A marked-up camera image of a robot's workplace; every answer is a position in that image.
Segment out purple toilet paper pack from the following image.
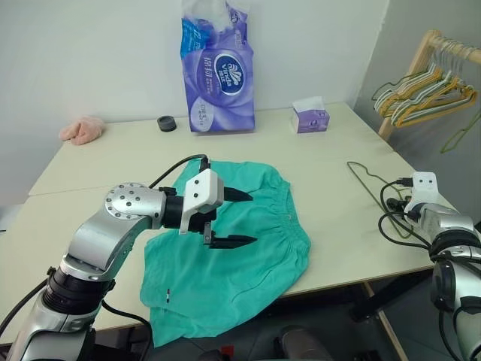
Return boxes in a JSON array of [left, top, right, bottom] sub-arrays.
[[177, 0, 257, 135]]

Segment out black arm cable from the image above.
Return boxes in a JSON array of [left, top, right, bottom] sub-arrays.
[[0, 153, 211, 341], [377, 175, 475, 361]]

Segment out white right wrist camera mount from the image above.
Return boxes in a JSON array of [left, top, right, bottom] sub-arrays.
[[407, 171, 440, 206]]

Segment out small purple tissue pack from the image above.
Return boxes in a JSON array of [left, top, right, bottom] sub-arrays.
[[289, 96, 331, 135]]

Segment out black round cap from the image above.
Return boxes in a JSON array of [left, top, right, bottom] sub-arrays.
[[156, 115, 177, 132]]

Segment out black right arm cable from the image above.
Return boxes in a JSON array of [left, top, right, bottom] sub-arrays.
[[377, 175, 475, 361]]

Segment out light wooden clothes rack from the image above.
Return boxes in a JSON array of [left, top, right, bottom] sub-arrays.
[[377, 29, 481, 142]]

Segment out pink fluffy cloth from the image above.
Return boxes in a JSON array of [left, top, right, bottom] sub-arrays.
[[59, 115, 107, 146]]

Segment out green shorts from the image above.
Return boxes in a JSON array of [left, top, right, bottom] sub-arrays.
[[139, 160, 313, 349]]

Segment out yellow wire hanger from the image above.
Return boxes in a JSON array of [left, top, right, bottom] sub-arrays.
[[377, 62, 470, 117]]

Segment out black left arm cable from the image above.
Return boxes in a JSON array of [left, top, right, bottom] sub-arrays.
[[0, 153, 211, 341]]

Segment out grey rounded shape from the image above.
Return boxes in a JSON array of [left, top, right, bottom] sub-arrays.
[[276, 325, 325, 361]]

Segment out light wooden strut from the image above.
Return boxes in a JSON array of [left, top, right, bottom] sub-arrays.
[[362, 281, 410, 361]]

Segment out clothes hangers on rack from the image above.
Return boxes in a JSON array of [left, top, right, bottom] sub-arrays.
[[377, 59, 478, 125]]

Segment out white wire hanger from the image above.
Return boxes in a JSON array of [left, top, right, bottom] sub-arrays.
[[374, 50, 458, 114], [390, 48, 467, 128]]

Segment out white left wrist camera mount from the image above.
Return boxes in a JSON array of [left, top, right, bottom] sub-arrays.
[[179, 168, 225, 235]]

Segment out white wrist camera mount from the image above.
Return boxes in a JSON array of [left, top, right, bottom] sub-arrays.
[[407, 171, 440, 206], [179, 168, 225, 235]]

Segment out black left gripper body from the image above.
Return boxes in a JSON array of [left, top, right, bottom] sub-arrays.
[[187, 210, 218, 247]]

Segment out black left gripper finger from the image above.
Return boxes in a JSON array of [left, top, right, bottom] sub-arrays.
[[208, 235, 259, 251], [224, 187, 253, 202]]

